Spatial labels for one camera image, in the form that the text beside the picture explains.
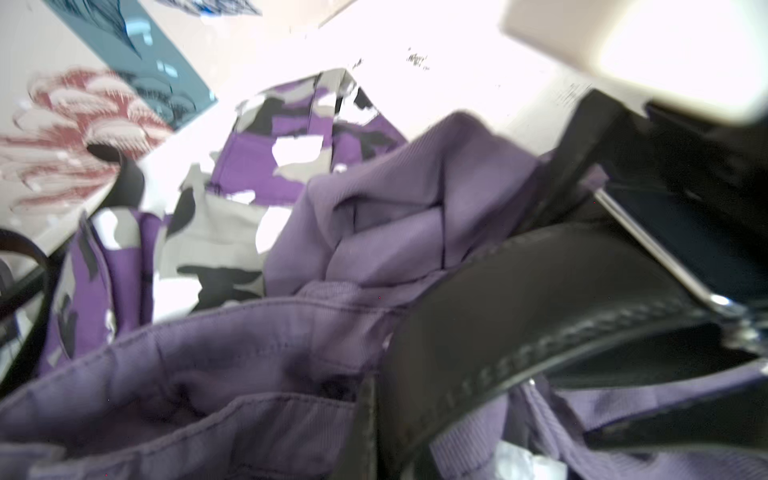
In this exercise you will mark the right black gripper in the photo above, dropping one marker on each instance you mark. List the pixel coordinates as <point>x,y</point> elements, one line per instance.
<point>723,166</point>

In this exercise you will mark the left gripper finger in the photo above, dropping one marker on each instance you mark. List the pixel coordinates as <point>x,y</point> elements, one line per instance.
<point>358,457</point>

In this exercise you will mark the plain purple garment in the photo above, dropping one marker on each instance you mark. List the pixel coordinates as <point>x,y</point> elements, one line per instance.
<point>266,389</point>

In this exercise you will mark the purple camouflage trousers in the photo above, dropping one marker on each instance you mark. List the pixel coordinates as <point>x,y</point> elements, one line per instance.
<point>127,268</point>

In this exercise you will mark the black leather belt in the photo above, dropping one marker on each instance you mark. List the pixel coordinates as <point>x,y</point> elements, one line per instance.
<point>129,185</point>

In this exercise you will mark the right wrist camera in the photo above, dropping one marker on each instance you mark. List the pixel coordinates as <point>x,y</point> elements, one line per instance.
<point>706,58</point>

